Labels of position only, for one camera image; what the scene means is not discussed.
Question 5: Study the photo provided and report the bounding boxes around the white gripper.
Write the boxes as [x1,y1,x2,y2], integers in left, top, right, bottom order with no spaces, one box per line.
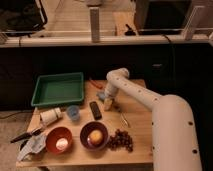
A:
[104,83,118,111]

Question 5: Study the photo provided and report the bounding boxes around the blue sponge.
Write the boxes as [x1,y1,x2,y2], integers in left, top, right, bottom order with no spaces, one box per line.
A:
[96,92,105,101]

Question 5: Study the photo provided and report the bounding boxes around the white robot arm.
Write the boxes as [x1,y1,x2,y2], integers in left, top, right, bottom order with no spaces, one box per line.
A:
[104,68,203,171]

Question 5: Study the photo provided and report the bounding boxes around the green plastic tray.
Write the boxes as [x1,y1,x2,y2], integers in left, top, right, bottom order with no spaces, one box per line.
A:
[31,72,84,108]

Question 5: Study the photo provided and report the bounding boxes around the black remote control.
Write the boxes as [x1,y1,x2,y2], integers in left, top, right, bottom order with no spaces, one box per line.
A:
[89,101,102,120]

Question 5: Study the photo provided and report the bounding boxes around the silver fork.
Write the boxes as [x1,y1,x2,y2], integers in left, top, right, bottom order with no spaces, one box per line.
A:
[114,105,130,128]

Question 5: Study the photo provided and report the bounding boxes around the small blue cup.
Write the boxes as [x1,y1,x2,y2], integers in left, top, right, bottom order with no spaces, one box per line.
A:
[66,105,80,121]

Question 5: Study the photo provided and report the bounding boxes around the yellow orange fruit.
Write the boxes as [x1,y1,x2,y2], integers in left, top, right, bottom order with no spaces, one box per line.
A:
[88,130,103,145]

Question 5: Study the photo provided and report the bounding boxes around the bunch of dark grapes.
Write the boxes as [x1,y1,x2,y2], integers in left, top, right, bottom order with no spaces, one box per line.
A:
[107,129,133,152]

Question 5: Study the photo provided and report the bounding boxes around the white cylindrical container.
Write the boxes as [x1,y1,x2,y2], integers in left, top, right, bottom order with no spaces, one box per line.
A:
[40,108,62,126]

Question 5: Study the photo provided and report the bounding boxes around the orange bowl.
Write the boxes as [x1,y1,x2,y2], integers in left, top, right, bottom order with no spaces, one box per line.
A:
[46,127,72,154]

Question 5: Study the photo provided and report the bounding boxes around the white egg in bowl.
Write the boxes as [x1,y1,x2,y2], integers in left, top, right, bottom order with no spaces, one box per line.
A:
[56,138,68,150]

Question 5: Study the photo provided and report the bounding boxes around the small black object on shelf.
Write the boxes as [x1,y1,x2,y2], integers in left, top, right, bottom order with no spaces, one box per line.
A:
[125,24,136,36]

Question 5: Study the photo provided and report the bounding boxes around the crumpled white cloth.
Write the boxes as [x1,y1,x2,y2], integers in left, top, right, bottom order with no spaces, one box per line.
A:
[17,134,46,161]

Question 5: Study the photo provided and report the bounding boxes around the black monitor upper left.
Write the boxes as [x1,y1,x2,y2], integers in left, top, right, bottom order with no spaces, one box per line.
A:
[0,0,48,37]

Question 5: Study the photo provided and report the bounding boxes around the red handled tool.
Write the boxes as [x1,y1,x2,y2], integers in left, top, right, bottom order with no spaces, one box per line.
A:
[89,78,103,89]

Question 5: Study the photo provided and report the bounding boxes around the black handled pliers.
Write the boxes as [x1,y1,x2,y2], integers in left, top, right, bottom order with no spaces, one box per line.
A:
[10,128,44,143]

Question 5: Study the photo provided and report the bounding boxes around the white horizontal rail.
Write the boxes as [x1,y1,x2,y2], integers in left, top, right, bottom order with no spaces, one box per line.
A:
[0,34,213,48]

